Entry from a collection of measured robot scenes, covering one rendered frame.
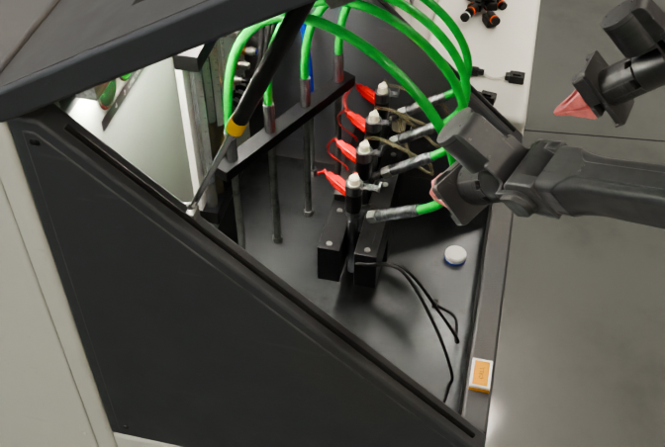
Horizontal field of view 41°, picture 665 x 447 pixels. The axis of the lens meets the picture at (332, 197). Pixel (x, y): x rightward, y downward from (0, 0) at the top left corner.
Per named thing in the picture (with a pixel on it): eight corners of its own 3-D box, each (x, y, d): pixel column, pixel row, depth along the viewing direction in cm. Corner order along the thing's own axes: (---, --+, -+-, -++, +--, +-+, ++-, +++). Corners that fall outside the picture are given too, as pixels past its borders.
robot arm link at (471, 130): (535, 219, 99) (579, 160, 101) (464, 151, 96) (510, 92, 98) (486, 216, 111) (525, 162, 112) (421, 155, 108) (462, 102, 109)
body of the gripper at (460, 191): (427, 188, 115) (456, 183, 108) (480, 141, 119) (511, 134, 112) (456, 227, 116) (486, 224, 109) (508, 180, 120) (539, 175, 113)
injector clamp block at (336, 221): (373, 314, 155) (376, 256, 144) (318, 304, 156) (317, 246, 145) (407, 182, 178) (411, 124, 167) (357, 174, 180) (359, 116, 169)
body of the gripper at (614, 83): (586, 53, 131) (628, 32, 126) (624, 105, 134) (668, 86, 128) (573, 77, 127) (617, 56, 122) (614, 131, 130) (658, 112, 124)
